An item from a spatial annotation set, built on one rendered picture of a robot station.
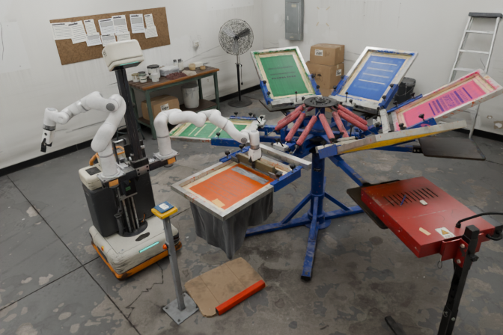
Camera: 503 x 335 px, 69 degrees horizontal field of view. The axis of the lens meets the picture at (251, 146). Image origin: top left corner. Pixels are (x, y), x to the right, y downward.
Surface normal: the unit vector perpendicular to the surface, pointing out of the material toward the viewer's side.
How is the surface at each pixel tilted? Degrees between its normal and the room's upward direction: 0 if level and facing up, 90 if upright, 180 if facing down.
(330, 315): 0
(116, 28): 85
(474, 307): 0
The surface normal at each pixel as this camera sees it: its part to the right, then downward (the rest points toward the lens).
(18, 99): 0.71, 0.27
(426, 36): -0.70, 0.33
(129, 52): 0.57, -0.14
